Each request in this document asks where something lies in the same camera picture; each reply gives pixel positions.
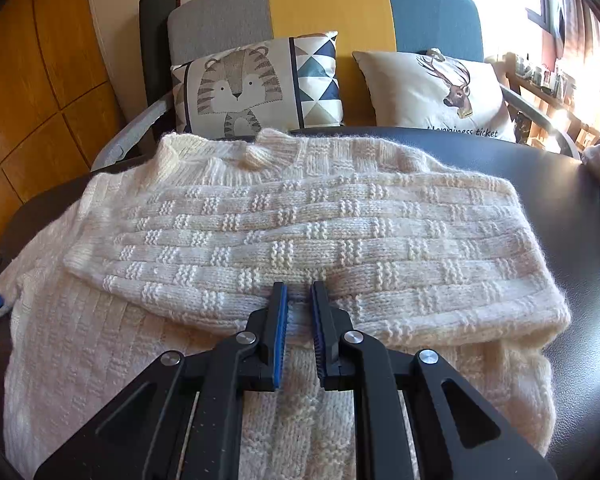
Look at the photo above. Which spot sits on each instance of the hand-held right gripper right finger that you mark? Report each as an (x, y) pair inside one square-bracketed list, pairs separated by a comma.
[(320, 345)]

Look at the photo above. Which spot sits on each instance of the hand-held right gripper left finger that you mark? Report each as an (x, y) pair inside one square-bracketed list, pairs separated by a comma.
[(280, 345)]

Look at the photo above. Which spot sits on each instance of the cream knit sweater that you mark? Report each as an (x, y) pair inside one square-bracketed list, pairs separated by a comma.
[(290, 230)]

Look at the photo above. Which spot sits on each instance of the tiger print cushion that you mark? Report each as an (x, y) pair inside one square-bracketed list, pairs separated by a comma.
[(250, 90)]

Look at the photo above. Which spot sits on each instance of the deer print cushion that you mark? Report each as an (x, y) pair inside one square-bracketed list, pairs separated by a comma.
[(429, 95)]

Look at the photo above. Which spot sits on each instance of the grey yellow blue sofa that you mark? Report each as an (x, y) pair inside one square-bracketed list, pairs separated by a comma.
[(320, 10)]

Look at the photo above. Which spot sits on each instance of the wooden side table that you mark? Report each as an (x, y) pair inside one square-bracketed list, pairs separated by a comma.
[(569, 110)]

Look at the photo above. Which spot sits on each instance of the group of bottles and jars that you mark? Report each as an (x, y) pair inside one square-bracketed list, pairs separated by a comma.
[(544, 77)]

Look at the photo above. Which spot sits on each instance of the patterned beige curtain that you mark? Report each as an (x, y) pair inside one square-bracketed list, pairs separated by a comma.
[(584, 20)]

